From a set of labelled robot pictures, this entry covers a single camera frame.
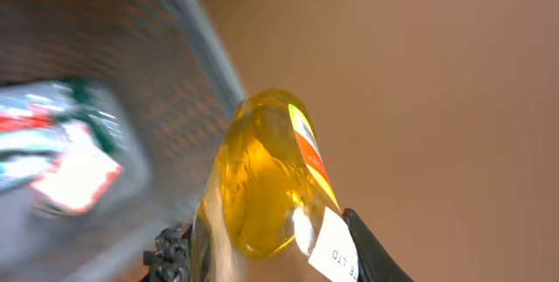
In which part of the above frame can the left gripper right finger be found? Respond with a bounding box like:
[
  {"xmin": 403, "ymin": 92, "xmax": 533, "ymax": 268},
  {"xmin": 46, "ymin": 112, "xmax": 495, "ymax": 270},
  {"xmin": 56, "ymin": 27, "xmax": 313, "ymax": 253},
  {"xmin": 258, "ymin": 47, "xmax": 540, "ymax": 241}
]
[{"xmin": 342, "ymin": 208, "xmax": 413, "ymax": 282}]

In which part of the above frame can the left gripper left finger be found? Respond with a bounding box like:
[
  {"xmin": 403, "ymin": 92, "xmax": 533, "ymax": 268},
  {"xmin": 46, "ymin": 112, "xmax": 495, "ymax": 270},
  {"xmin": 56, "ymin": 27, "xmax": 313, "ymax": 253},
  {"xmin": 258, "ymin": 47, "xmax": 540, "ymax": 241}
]
[{"xmin": 140, "ymin": 224, "xmax": 192, "ymax": 282}]

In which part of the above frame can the yellow liquid bottle silver cap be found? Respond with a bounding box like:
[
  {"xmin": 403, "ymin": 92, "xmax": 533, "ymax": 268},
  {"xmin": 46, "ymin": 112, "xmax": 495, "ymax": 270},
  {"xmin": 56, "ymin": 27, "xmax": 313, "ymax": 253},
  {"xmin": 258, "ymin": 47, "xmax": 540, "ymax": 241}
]
[{"xmin": 190, "ymin": 88, "xmax": 360, "ymax": 282}]

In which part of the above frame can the green 3M gloves package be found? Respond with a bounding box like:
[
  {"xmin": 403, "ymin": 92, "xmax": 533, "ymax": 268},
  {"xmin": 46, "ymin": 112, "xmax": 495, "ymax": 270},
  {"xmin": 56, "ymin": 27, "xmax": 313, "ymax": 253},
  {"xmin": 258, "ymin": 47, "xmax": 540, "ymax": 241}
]
[{"xmin": 1, "ymin": 78, "xmax": 124, "ymax": 216}]

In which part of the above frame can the grey plastic mesh basket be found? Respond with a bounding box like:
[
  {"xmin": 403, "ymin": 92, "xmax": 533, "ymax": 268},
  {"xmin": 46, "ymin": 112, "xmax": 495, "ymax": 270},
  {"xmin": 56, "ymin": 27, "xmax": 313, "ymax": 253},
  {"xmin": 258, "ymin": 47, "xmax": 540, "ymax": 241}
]
[{"xmin": 1, "ymin": 0, "xmax": 245, "ymax": 281}]

